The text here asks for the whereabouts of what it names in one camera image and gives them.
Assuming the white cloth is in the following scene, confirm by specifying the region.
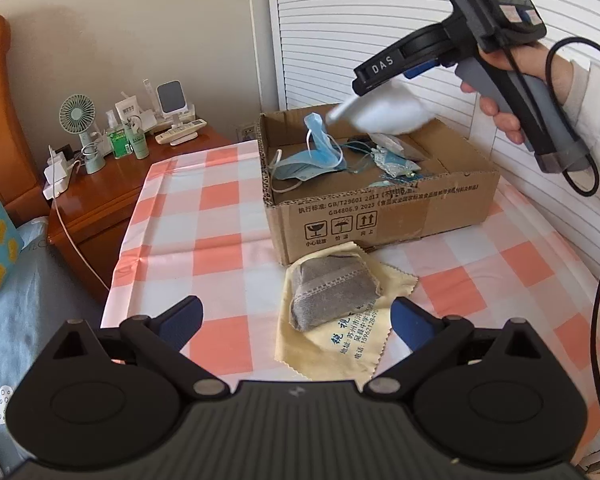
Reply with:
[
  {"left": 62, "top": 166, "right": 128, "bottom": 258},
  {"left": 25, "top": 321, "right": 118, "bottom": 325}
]
[{"left": 326, "top": 80, "right": 436, "bottom": 136}]

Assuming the grey sachet pouch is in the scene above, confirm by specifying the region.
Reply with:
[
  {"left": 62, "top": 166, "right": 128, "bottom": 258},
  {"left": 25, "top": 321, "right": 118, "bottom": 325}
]
[{"left": 290, "top": 255, "right": 381, "bottom": 333}]

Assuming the white sleeved right forearm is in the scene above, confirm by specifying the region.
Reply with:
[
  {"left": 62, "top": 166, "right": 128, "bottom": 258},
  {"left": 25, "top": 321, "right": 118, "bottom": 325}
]
[{"left": 562, "top": 57, "right": 600, "bottom": 221}]

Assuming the person's right hand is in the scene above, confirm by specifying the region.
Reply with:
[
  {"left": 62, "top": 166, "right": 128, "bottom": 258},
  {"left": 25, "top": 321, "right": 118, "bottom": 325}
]
[{"left": 460, "top": 42, "right": 576, "bottom": 145}]

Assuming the white louvered closet door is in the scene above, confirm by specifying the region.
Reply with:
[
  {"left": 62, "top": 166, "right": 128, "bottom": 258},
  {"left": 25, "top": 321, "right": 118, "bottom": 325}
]
[{"left": 270, "top": 0, "right": 600, "bottom": 276}]

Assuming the pink checkered tablecloth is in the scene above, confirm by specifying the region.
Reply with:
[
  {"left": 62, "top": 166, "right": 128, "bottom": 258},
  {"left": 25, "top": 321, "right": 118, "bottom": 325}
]
[{"left": 102, "top": 142, "right": 600, "bottom": 456}]

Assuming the blue face mask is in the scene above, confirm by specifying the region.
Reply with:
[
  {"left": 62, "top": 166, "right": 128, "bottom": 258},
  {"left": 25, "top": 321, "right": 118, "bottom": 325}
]
[{"left": 268, "top": 113, "right": 348, "bottom": 194}]

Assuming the wooden nightstand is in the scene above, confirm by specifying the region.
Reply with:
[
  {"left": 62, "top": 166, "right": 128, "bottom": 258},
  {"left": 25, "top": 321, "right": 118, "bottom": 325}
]
[{"left": 47, "top": 126, "right": 230, "bottom": 304}]

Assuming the brown cardboard box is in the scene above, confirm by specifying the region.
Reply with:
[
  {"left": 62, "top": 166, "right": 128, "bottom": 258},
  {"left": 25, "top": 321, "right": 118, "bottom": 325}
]
[{"left": 256, "top": 107, "right": 500, "bottom": 266}]

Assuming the green sanitizer bottle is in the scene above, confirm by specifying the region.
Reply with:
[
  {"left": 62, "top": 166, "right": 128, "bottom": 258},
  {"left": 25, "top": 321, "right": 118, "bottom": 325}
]
[{"left": 106, "top": 110, "right": 131, "bottom": 159}]

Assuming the white power strip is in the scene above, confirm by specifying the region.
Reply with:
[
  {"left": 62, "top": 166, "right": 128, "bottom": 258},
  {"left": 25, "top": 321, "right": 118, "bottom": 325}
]
[{"left": 43, "top": 145, "right": 80, "bottom": 200}]

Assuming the white remote control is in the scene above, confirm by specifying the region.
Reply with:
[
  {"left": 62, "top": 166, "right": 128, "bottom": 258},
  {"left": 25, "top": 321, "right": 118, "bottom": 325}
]
[{"left": 155, "top": 119, "right": 207, "bottom": 146}]

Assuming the phone stand with mirror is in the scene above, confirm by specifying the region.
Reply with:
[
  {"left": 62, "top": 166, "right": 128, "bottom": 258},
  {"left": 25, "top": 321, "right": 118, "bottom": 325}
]
[{"left": 143, "top": 79, "right": 196, "bottom": 125}]

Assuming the white wifi router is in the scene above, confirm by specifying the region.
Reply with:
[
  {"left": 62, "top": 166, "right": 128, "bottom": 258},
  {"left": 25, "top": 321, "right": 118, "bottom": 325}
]
[{"left": 106, "top": 92, "right": 158, "bottom": 132}]

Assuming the wooden bed headboard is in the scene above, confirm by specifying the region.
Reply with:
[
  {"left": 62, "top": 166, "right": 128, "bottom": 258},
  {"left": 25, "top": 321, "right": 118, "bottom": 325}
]
[{"left": 0, "top": 15, "right": 50, "bottom": 226}]

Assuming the green mini desk fan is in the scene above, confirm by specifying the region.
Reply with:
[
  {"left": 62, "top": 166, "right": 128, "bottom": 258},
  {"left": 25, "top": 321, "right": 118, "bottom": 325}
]
[{"left": 58, "top": 94, "right": 105, "bottom": 174}]

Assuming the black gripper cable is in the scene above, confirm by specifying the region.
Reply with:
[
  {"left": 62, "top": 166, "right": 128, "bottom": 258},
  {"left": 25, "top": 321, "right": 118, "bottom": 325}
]
[{"left": 499, "top": 34, "right": 600, "bottom": 443}]

